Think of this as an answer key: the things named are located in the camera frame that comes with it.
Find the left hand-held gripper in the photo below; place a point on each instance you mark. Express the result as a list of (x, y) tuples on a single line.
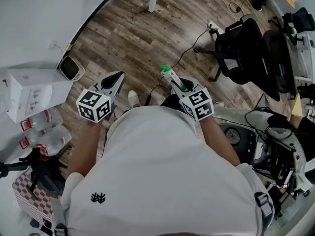
[(93, 106)]

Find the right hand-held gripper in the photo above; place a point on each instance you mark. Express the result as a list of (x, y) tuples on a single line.
[(198, 104)]

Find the green white box of bandages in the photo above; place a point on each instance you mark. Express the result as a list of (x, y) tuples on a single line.
[(172, 76)]

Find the person's left forearm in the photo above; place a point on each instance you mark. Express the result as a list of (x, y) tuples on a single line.
[(85, 146)]

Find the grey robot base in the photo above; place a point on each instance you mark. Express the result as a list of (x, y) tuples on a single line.
[(265, 144)]

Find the person's right forearm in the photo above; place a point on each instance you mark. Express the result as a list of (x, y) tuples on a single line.
[(219, 141)]

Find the person's black trousers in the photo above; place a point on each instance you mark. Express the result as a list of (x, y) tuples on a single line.
[(172, 101)]

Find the person's white shoe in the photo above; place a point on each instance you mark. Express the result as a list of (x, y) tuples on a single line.
[(133, 98), (219, 104)]

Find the small white fan heater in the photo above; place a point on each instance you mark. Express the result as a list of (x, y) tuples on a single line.
[(71, 67)]

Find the black mesh office chair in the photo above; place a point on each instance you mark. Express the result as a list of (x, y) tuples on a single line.
[(278, 65), (301, 21), (236, 50)]

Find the white power strip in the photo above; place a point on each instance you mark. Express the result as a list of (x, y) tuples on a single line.
[(215, 26)]

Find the clear plastic water bottle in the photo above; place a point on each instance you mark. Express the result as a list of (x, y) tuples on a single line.
[(46, 118), (54, 138)]

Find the white printed carton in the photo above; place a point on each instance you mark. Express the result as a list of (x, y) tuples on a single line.
[(37, 92)]

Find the person's white shirt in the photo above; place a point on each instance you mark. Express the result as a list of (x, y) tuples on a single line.
[(160, 176)]

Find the black tripod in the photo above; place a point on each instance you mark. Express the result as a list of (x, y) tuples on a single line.
[(41, 171)]

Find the red white checkered cloth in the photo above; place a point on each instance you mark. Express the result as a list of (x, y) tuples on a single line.
[(27, 200)]

